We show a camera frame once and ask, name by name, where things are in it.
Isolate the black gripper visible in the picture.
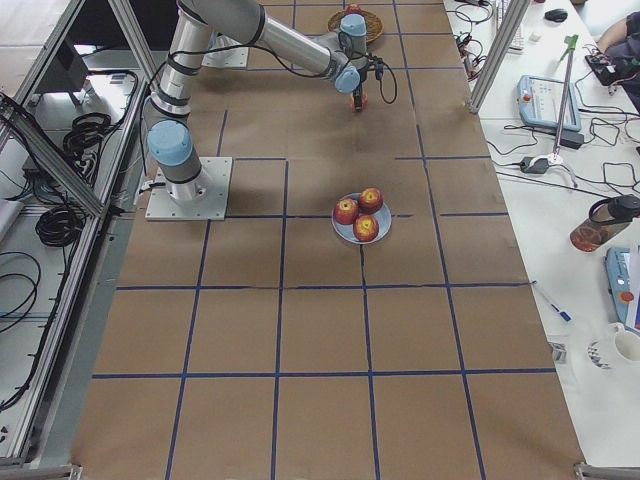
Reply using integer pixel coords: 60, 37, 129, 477
352, 84, 364, 111

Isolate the red apple with yellow top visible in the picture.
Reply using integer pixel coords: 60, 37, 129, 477
350, 93, 368, 112

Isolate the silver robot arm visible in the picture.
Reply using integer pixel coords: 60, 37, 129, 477
144, 1, 265, 203
255, 10, 385, 112

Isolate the woven wicker basket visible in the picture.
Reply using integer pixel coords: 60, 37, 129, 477
327, 10, 384, 44

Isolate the dark red apple in basket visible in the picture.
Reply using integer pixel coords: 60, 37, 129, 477
344, 3, 364, 16

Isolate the red apple plate back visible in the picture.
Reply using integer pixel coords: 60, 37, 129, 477
358, 187, 384, 214

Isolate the red apple plate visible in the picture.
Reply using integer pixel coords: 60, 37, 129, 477
352, 215, 379, 243
333, 197, 359, 225
358, 187, 384, 214

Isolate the red apple plate left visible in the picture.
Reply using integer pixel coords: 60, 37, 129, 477
333, 197, 359, 225

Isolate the red apple plate front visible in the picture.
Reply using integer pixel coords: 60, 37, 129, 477
352, 215, 379, 243

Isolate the light blue plate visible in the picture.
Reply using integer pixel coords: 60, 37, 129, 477
331, 193, 392, 245

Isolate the white keyboard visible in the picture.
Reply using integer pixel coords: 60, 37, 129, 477
493, 0, 524, 54

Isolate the blue teach pendant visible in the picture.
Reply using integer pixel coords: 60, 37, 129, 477
605, 247, 639, 333
517, 75, 582, 132

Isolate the black computer mouse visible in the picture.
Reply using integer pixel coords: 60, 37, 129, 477
544, 8, 568, 23

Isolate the brown water bottle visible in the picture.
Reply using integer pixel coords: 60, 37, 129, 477
570, 194, 639, 252

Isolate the blue white pen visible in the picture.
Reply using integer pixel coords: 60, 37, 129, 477
531, 280, 572, 323

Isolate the white mug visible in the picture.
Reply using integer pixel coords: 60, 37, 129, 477
587, 322, 639, 370

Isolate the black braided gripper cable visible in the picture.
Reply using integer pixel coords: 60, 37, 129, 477
367, 53, 400, 105

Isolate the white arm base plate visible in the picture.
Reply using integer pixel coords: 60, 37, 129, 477
201, 47, 249, 69
145, 157, 233, 221

